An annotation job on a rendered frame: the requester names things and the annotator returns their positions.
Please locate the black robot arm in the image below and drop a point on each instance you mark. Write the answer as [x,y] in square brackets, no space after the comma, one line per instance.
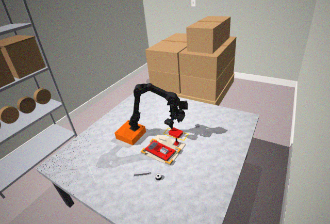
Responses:
[172,98]

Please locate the black toy tyre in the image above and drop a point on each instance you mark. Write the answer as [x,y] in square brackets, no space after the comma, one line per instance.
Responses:
[158,176]

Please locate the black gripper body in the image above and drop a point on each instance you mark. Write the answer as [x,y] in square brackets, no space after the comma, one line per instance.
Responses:
[170,121]

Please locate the red toy car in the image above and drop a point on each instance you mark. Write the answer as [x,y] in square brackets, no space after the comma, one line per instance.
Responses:
[154,148]

